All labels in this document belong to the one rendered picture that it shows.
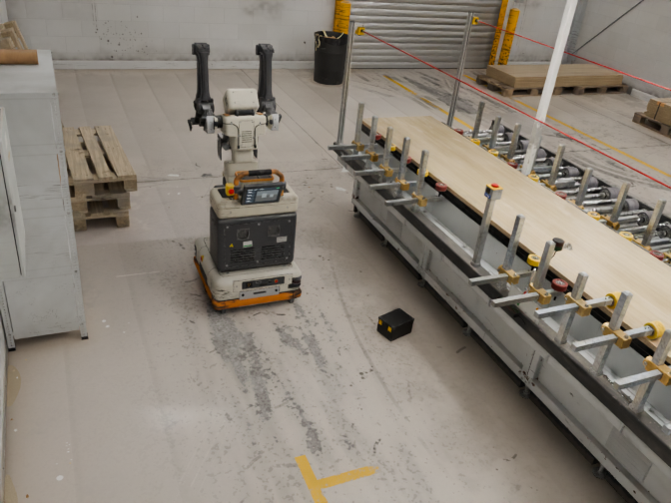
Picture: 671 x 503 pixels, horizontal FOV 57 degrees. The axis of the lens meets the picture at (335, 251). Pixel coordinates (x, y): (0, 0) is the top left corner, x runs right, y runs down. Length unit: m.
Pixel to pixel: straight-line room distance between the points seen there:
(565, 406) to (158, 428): 2.25
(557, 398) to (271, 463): 1.66
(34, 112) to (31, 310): 1.20
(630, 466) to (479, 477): 0.74
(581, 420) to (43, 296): 3.12
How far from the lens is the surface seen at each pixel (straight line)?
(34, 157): 3.61
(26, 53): 3.99
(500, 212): 4.12
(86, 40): 9.97
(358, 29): 5.18
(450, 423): 3.75
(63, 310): 4.07
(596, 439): 3.75
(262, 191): 3.93
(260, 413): 3.62
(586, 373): 3.25
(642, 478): 3.59
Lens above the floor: 2.55
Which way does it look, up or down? 30 degrees down
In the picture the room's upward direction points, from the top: 7 degrees clockwise
